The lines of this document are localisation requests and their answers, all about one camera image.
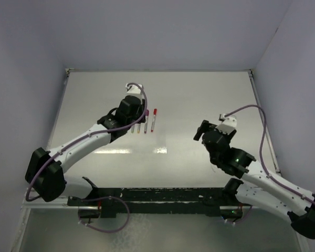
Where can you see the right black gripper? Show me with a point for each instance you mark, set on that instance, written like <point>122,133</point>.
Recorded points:
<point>206,126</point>

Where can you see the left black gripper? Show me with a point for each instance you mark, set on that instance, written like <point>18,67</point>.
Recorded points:
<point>142,107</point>

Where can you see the purple-end white marker pen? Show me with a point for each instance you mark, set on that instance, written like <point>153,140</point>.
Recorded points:
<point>146,124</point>

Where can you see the yellow-end white marker pen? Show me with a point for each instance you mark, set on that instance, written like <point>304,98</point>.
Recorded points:
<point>138,128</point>

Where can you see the red-end white marker pen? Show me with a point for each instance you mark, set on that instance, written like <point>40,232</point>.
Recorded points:
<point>153,123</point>

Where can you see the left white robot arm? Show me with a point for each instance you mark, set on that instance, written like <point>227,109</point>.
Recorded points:
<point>47,170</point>

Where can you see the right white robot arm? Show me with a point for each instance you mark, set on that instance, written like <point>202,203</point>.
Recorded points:
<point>253,184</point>

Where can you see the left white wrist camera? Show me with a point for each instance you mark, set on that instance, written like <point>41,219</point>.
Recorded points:
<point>134,89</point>

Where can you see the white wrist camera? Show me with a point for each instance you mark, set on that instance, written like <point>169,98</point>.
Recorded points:
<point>228,123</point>
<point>134,89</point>

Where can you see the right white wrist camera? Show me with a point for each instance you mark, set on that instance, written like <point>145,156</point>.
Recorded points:
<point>228,123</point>

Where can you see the aluminium frame rail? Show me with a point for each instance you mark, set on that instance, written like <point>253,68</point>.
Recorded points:
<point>267,150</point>

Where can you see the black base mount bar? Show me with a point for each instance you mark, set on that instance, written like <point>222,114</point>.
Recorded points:
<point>206,201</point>

